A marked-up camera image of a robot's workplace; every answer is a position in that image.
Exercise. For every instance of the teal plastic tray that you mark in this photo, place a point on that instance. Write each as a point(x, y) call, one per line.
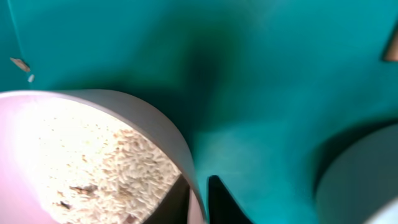
point(266, 93)

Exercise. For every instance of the wooden chopstick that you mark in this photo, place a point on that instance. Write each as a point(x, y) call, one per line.
point(21, 64)
point(390, 50)

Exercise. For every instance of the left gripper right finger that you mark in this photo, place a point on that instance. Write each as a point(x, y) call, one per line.
point(222, 207)

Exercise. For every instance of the right wooden chopstick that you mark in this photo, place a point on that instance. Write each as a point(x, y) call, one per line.
point(390, 50)

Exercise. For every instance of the left wooden chopstick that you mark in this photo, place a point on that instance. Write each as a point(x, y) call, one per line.
point(21, 64)

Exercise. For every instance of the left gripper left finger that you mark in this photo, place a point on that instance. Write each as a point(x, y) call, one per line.
point(174, 207)

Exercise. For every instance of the grey bowl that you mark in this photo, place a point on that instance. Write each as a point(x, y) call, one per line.
point(361, 184)

